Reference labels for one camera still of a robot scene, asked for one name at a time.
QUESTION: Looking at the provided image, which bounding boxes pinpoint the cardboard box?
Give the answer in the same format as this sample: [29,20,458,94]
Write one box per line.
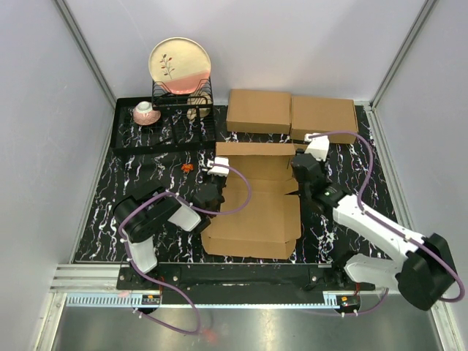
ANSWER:
[227,89,292,135]
[290,96,358,140]
[201,142,301,260]

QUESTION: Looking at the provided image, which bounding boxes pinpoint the cream ceramic mug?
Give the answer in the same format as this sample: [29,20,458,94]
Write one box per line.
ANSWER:
[186,91,213,121]

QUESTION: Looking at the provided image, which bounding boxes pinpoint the cream pink floral plate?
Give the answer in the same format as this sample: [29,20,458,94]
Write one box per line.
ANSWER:
[148,37,211,94]

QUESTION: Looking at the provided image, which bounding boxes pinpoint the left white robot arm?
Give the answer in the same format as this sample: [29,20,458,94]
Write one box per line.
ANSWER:
[113,179,214,290]

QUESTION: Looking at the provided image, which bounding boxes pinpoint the black wire tray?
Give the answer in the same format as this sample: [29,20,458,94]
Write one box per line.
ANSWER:
[110,97,216,157]

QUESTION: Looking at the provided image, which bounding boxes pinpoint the black wire plate rack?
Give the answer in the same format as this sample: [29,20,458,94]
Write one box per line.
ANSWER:
[151,78,214,116]

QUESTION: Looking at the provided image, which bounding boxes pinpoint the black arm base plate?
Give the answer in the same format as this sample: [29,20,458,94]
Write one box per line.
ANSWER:
[116,261,377,293]

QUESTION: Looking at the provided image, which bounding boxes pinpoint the red maple leaf ornament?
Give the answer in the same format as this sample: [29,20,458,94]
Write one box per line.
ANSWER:
[181,163,194,173]

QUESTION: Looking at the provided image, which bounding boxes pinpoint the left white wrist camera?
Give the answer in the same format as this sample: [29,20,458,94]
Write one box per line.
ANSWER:
[206,156,230,178]

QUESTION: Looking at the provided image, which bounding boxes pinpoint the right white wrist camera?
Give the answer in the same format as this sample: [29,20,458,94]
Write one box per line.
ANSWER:
[303,133,330,162]

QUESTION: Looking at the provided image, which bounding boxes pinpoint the pink patterned bowl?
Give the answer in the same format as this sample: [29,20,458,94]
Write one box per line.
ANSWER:
[132,101,161,126]

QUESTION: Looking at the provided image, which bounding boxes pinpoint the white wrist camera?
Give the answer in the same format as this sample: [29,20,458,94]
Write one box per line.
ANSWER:
[303,133,330,162]
[206,156,230,178]

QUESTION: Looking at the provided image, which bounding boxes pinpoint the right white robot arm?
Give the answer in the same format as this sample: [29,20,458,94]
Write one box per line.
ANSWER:
[290,150,465,311]

